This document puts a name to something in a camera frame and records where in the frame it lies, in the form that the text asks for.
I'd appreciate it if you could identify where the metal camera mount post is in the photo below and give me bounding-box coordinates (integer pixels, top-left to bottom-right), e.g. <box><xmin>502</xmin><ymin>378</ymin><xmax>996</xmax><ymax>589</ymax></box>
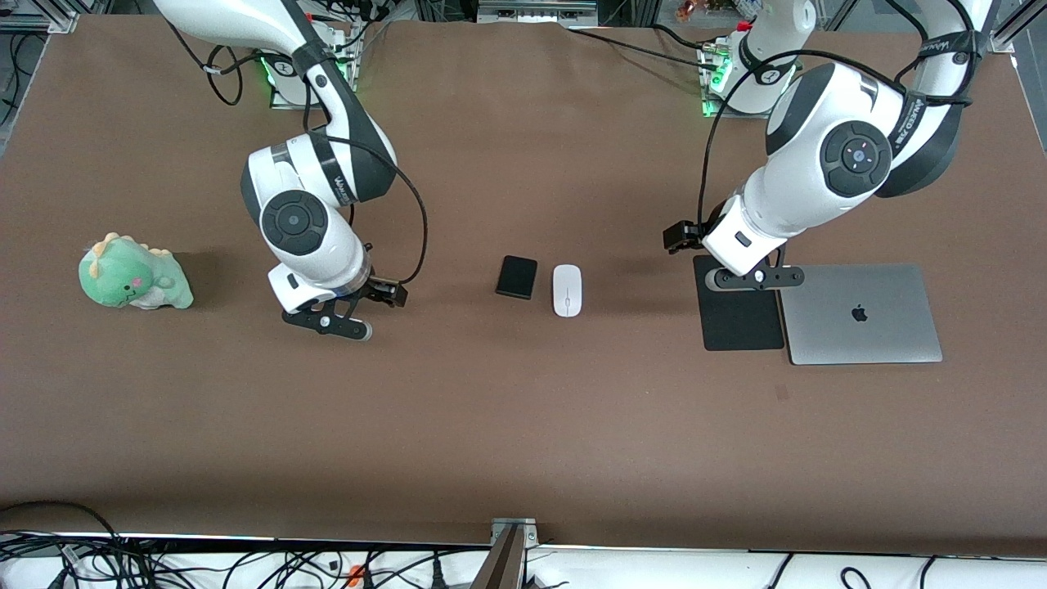
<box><xmin>470</xmin><ymin>518</ymin><xmax>541</xmax><ymax>589</ymax></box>

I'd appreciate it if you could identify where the long black table cable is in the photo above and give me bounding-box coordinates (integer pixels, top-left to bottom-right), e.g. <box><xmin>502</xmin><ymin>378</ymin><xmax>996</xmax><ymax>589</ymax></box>
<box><xmin>563</xmin><ymin>27</ymin><xmax>714</xmax><ymax>70</ymax></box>

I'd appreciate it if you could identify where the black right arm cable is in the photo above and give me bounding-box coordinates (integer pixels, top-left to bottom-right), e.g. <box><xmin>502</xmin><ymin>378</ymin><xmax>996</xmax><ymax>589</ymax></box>
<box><xmin>164</xmin><ymin>16</ymin><xmax>430</xmax><ymax>287</ymax></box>

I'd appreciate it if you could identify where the silver laptop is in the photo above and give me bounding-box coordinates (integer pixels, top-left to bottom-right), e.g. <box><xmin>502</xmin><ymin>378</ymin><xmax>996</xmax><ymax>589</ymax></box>
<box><xmin>775</xmin><ymin>263</ymin><xmax>944</xmax><ymax>366</ymax></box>

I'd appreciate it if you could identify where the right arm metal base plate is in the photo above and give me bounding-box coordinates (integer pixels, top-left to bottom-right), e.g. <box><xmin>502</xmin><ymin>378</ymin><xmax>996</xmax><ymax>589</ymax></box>
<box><xmin>269</xmin><ymin>49</ymin><xmax>361</xmax><ymax>110</ymax></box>

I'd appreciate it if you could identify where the black looped floor cable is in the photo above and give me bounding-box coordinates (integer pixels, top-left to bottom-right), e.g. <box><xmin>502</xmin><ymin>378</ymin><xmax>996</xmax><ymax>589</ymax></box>
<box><xmin>0</xmin><ymin>499</ymin><xmax>125</xmax><ymax>546</ymax></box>

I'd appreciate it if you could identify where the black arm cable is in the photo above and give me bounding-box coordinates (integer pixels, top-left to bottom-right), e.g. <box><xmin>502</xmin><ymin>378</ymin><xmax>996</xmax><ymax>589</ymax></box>
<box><xmin>697</xmin><ymin>0</ymin><xmax>982</xmax><ymax>240</ymax></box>
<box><xmin>164</xmin><ymin>16</ymin><xmax>430</xmax><ymax>287</ymax></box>

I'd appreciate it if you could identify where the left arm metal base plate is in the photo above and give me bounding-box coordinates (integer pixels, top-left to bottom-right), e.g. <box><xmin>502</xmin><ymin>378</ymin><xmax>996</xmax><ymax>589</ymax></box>
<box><xmin>701</xmin><ymin>41</ymin><xmax>786</xmax><ymax>119</ymax></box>

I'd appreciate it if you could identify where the grey metal frame bracket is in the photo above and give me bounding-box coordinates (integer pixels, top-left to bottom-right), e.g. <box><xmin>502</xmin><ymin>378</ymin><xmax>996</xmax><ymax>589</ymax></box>
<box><xmin>478</xmin><ymin>0</ymin><xmax>599</xmax><ymax>25</ymax></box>

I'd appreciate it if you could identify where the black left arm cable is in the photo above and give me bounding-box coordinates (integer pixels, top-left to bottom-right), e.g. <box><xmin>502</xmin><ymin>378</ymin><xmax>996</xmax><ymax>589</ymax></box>
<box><xmin>697</xmin><ymin>0</ymin><xmax>982</xmax><ymax>240</ymax></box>

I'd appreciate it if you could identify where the short black table cable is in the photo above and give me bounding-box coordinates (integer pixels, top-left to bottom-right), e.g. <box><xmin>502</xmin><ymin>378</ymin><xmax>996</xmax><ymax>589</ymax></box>
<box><xmin>650</xmin><ymin>23</ymin><xmax>722</xmax><ymax>53</ymax></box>

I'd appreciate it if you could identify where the green dinosaur plush toy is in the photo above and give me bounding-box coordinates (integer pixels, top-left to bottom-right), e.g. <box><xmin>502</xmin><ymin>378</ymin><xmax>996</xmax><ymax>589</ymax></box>
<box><xmin>78</xmin><ymin>232</ymin><xmax>195</xmax><ymax>311</ymax></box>

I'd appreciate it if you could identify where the aluminium frame profile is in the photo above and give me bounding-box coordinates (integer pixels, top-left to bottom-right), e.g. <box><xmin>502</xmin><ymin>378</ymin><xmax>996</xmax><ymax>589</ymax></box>
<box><xmin>0</xmin><ymin>0</ymin><xmax>79</xmax><ymax>34</ymax></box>
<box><xmin>986</xmin><ymin>0</ymin><xmax>1047</xmax><ymax>55</ymax></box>

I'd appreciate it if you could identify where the white computer mouse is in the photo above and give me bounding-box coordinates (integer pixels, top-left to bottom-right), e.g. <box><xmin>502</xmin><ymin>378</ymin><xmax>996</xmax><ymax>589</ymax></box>
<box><xmin>551</xmin><ymin>263</ymin><xmax>583</xmax><ymax>318</ymax></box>

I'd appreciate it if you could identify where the black mouse pad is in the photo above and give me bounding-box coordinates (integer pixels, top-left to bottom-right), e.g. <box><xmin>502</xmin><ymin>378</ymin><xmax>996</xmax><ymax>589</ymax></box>
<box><xmin>693</xmin><ymin>254</ymin><xmax>786</xmax><ymax>352</ymax></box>

